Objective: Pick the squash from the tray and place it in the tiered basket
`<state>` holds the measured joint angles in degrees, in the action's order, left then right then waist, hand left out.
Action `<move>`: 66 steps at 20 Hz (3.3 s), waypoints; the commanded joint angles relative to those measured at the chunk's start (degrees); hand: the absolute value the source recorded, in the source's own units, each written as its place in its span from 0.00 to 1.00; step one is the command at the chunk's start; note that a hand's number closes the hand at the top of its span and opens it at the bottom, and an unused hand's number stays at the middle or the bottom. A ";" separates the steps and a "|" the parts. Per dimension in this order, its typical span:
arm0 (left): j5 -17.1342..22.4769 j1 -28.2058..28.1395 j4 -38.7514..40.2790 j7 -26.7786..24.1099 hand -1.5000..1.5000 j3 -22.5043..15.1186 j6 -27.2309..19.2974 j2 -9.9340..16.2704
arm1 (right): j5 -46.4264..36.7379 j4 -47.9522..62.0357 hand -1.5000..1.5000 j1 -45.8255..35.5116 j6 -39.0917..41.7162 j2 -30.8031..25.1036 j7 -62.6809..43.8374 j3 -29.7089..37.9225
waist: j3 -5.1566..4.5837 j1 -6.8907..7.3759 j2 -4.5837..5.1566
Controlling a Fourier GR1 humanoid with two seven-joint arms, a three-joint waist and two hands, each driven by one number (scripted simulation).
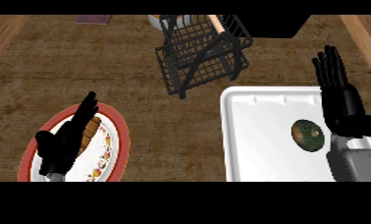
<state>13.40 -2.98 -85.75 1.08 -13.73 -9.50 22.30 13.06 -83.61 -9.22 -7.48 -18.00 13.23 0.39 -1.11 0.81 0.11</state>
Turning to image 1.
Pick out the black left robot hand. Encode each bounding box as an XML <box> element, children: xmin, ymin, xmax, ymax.
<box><xmin>34</xmin><ymin>90</ymin><xmax>100</xmax><ymax>177</ymax></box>

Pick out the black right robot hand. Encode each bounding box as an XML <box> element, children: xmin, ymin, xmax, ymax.
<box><xmin>311</xmin><ymin>44</ymin><xmax>371</xmax><ymax>139</ymax></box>

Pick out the dark green squash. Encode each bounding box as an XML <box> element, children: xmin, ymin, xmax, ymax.
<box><xmin>290</xmin><ymin>119</ymin><xmax>326</xmax><ymax>153</ymax></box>

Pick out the white plastic tray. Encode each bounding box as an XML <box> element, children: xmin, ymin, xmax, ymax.
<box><xmin>220</xmin><ymin>85</ymin><xmax>339</xmax><ymax>183</ymax></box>

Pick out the brown croissant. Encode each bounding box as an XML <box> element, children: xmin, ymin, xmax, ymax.
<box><xmin>77</xmin><ymin>115</ymin><xmax>103</xmax><ymax>155</ymax></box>

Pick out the red rimmed floral plate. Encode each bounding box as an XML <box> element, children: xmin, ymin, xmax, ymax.
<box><xmin>16</xmin><ymin>102</ymin><xmax>133</xmax><ymax>183</ymax></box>

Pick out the large black appliance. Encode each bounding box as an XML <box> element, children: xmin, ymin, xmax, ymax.
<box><xmin>233</xmin><ymin>15</ymin><xmax>314</xmax><ymax>39</ymax></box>

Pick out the purple cloth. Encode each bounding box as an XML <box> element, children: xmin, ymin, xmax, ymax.
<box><xmin>74</xmin><ymin>15</ymin><xmax>114</xmax><ymax>26</ymax></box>

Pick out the white container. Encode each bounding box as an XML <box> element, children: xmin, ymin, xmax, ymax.
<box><xmin>146</xmin><ymin>15</ymin><xmax>197</xmax><ymax>33</ymax></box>

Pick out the black wire tiered basket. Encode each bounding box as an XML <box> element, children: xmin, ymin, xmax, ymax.
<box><xmin>153</xmin><ymin>15</ymin><xmax>255</xmax><ymax>100</ymax></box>

